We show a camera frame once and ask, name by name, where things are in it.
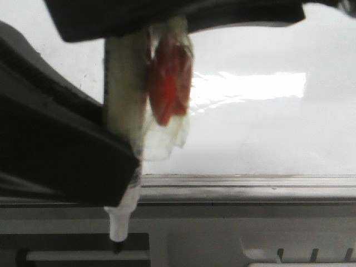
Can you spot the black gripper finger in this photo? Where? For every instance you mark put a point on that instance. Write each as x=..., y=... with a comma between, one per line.
x=53, y=143
x=78, y=21

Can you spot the white whiteboard marker pen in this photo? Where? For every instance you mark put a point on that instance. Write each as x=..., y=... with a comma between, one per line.
x=124, y=112

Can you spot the red magnet taped to marker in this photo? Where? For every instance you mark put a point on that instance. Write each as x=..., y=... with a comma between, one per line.
x=168, y=85

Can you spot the grey plastic bin below board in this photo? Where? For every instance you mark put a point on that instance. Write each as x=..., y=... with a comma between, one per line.
x=180, y=235

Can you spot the grey metal whiteboard frame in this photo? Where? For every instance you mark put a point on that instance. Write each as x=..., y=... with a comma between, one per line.
x=186, y=189

